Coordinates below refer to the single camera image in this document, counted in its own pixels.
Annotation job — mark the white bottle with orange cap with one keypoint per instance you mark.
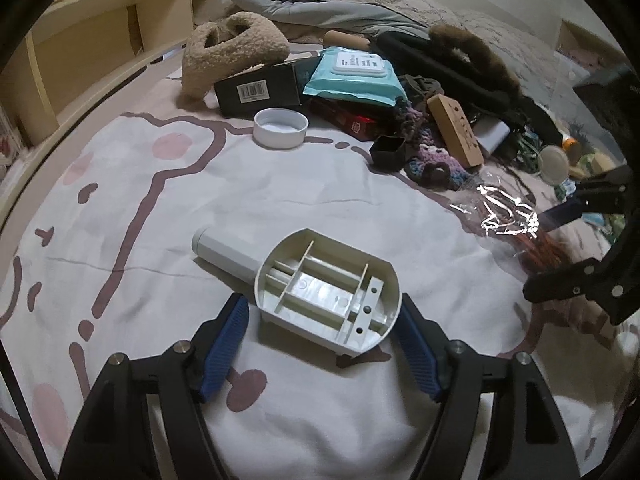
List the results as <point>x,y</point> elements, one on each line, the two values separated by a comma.
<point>571,147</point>

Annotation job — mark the white plastic lint roller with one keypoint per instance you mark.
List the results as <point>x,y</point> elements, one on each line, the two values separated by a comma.
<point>325,305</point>

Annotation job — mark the black fuzzy item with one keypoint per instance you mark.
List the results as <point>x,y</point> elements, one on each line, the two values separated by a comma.
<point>605,95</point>

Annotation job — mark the multicolour crochet piece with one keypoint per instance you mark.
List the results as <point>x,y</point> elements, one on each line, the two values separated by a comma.
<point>430,162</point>

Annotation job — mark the black fur-trimmed garment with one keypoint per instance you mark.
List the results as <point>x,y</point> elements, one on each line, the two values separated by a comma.
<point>450,60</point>

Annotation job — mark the clear plastic storage bin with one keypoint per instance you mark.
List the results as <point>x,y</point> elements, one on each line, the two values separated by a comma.
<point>575,70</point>

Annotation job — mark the black box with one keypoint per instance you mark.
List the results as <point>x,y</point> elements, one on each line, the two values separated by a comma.
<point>265,85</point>

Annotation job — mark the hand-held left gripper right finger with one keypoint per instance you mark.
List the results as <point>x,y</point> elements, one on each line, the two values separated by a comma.
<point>420,355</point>

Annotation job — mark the teal wet wipes pack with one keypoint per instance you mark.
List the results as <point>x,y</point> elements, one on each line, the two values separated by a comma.
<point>350,77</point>

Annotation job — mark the beige fleece slipper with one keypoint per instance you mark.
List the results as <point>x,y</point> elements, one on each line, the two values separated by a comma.
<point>230,55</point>

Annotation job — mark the brown twig bundle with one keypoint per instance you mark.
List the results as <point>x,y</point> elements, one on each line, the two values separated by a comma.
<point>540,252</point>

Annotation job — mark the clear plastic wrap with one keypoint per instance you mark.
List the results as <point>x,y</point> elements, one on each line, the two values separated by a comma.
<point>500,210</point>

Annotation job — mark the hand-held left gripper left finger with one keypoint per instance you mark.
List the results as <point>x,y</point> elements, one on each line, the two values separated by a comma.
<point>222,350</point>

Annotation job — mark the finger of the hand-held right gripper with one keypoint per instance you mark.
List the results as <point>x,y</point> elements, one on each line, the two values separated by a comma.
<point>565,285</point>
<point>585,200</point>

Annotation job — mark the wooden block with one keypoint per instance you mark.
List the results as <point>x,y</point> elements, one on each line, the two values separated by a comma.
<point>455,130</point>

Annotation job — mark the dark red box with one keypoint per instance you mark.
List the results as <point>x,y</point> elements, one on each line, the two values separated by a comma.
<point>350,117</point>

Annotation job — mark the white round lid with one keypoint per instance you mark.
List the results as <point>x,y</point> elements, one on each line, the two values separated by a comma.
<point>280,127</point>

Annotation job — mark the light wooden shelf unit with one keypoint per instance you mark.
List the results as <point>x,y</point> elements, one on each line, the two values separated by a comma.
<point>85,30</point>

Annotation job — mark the white power bank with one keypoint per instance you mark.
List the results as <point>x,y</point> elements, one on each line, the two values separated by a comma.
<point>492,135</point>

